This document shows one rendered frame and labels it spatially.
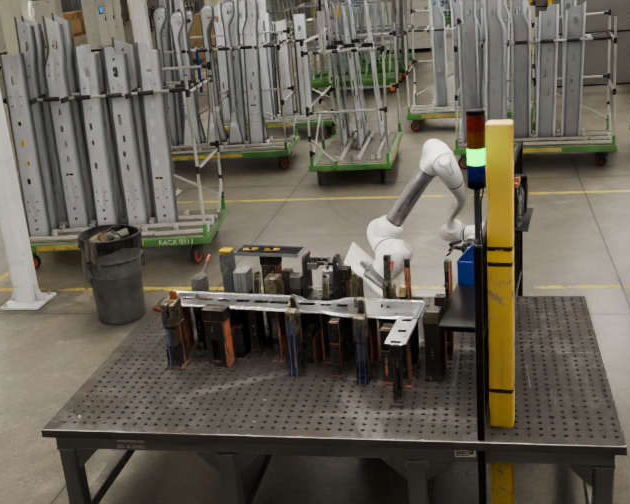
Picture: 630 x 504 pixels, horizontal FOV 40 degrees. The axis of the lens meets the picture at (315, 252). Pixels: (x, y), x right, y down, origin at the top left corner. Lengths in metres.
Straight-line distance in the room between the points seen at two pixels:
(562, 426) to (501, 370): 0.37
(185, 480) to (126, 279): 2.43
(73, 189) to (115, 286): 2.03
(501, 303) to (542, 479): 1.45
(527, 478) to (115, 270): 3.62
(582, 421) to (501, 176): 1.15
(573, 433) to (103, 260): 4.17
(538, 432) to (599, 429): 0.25
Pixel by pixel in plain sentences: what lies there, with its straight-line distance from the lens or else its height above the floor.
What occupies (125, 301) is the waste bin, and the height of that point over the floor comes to 0.19.
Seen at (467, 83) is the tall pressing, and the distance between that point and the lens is 11.02.
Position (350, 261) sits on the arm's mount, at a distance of 4.95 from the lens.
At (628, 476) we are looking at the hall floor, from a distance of 4.90.
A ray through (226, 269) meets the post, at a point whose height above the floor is 1.05.
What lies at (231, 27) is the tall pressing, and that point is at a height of 1.83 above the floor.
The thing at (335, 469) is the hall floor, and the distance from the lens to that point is 4.90.
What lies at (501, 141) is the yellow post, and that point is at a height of 1.93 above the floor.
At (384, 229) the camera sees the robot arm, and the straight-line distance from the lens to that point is 5.02.
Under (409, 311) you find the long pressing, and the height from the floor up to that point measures 1.00.
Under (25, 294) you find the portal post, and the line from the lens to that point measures 7.88.
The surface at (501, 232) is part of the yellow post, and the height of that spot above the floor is 1.57.
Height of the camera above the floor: 2.65
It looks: 19 degrees down
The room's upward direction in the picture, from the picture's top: 5 degrees counter-clockwise
